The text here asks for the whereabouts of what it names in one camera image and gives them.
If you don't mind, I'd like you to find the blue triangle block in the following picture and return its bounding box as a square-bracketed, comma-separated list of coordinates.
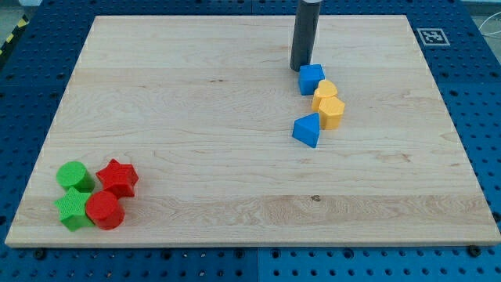
[292, 113, 320, 148]

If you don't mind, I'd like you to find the yellow heart block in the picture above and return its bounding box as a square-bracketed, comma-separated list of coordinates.
[312, 79, 338, 111]

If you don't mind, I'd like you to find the white cable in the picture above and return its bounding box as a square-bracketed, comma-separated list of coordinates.
[478, 10, 501, 41]

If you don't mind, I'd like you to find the black bolt front right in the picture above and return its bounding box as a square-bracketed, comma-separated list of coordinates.
[467, 245, 482, 258]

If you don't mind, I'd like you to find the green cylinder block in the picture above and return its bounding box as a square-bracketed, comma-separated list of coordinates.
[56, 161, 95, 193]

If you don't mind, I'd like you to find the red cylinder block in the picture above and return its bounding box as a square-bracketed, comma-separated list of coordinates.
[85, 190, 124, 230]

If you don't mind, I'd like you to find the blue cube block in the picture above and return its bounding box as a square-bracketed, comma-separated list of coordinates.
[298, 64, 325, 96]

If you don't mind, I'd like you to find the red star block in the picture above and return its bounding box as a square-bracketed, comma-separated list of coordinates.
[96, 159, 139, 198]

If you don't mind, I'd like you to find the yellow black hazard tape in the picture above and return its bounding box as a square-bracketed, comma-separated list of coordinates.
[1, 15, 30, 58]

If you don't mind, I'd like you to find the black bolt front left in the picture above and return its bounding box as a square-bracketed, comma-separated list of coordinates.
[33, 248, 46, 260]

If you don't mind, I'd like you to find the green star block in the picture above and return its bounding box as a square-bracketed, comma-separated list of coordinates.
[54, 186, 95, 232]

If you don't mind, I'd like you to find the yellow hexagon block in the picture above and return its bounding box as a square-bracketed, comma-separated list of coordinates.
[318, 96, 345, 130]

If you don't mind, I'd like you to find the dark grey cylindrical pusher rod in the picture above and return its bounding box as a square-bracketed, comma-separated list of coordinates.
[290, 0, 322, 72]

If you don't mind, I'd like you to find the light wooden board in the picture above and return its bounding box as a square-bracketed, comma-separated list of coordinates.
[5, 15, 500, 248]

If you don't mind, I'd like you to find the white fiducial marker tag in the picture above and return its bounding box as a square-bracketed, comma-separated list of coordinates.
[416, 28, 450, 46]

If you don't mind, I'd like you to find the black bolt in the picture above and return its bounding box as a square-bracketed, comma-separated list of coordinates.
[467, 245, 482, 258]
[33, 248, 46, 260]

